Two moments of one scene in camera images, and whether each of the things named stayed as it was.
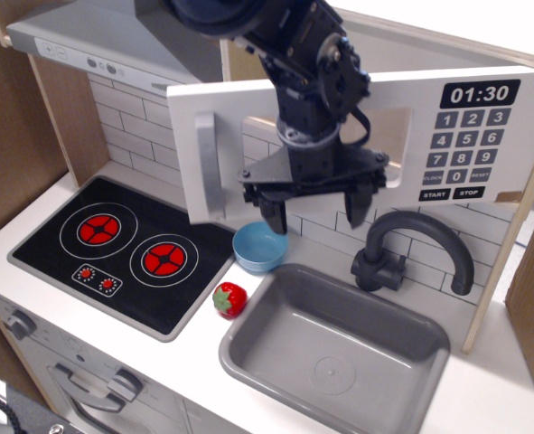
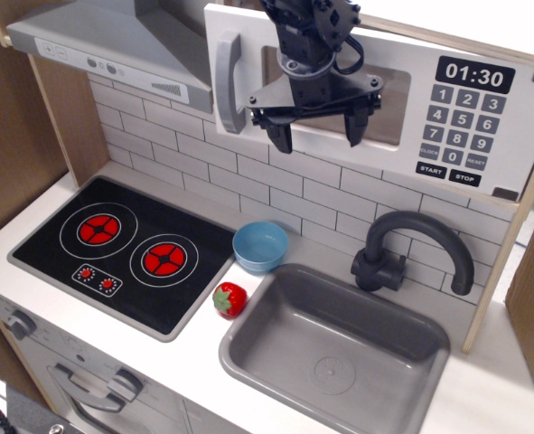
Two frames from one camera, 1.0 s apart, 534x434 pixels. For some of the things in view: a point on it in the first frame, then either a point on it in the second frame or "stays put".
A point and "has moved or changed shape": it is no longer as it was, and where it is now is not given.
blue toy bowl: [257, 250] stays put
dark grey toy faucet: [373, 269] stays put
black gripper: [313, 167] to [301, 97]
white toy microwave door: [474, 132] has moved or changed shape
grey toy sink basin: [348, 354] stays put
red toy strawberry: [229, 300] stays put
